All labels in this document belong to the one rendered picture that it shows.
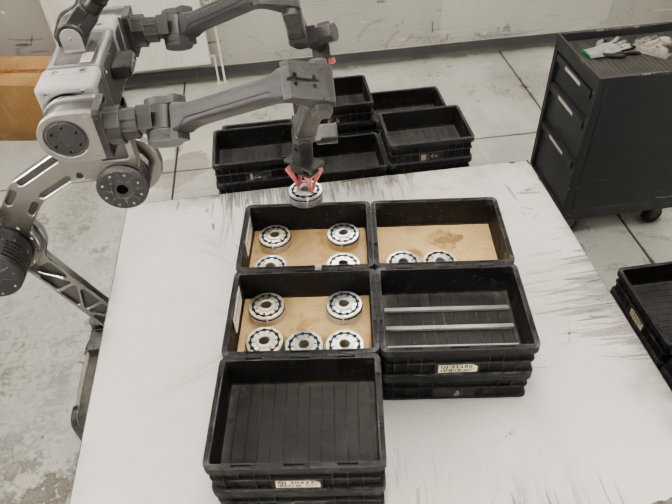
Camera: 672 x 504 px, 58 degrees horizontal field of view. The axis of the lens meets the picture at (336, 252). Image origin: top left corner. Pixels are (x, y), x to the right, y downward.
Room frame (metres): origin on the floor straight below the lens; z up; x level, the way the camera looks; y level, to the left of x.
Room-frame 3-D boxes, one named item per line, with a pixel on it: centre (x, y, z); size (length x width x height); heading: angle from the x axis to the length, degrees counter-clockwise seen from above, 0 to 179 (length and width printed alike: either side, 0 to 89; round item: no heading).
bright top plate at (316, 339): (1.01, 0.10, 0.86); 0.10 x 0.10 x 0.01
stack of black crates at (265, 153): (2.40, 0.34, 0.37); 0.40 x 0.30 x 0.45; 95
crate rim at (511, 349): (1.06, -0.30, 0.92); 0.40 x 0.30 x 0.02; 88
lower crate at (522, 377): (1.06, -0.30, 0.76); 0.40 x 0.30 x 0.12; 88
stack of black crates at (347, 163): (2.44, -0.06, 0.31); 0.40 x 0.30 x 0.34; 95
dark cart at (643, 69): (2.51, -1.41, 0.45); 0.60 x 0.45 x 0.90; 95
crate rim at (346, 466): (0.77, 0.11, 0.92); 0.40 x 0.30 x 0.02; 88
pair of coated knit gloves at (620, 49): (2.57, -1.28, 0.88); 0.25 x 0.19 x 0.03; 95
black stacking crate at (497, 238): (1.36, -0.31, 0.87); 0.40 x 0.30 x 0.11; 88
